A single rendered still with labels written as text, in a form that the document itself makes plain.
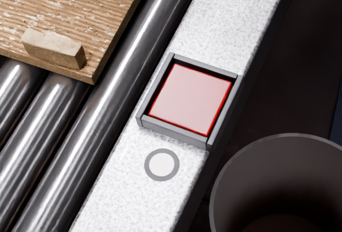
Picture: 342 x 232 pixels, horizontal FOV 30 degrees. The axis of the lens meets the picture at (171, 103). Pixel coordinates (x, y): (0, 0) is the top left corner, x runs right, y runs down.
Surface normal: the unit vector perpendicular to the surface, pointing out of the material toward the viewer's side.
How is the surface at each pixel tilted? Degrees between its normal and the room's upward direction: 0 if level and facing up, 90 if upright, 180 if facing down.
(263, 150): 87
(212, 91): 0
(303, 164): 87
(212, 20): 0
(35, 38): 9
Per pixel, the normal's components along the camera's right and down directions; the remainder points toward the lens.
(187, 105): -0.10, -0.48
